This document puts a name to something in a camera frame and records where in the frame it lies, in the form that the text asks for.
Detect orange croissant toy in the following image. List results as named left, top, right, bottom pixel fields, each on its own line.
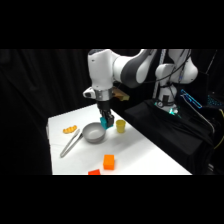
left=62, top=124, right=78, bottom=135

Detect red cube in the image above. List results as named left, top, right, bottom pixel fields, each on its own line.
left=87, top=168, right=102, bottom=176

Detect black cable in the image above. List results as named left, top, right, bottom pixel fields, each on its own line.
left=143, top=49, right=193, bottom=108

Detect black curtain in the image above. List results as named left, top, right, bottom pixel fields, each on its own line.
left=0, top=49, right=101, bottom=176

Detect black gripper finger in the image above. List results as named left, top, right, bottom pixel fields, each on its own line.
left=105, top=114, right=115, bottom=128
left=100, top=116, right=108, bottom=129

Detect grey bowl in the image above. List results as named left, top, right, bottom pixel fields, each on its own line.
left=81, top=121, right=107, bottom=145

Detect metal tongs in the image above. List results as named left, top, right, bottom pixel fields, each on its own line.
left=59, top=128, right=84, bottom=159

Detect orange cube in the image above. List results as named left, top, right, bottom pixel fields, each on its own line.
left=102, top=153, right=116, bottom=171

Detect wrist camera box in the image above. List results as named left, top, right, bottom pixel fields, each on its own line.
left=111, top=87, right=130, bottom=102

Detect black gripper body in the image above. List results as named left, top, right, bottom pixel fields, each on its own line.
left=96, top=98, right=114, bottom=120

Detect black robot stand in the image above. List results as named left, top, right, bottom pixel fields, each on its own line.
left=123, top=98, right=221, bottom=175

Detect blue lit keyboard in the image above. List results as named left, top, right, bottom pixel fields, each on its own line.
left=206, top=93, right=224, bottom=109

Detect yellow cup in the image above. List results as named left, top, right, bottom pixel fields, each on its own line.
left=115, top=119, right=127, bottom=134

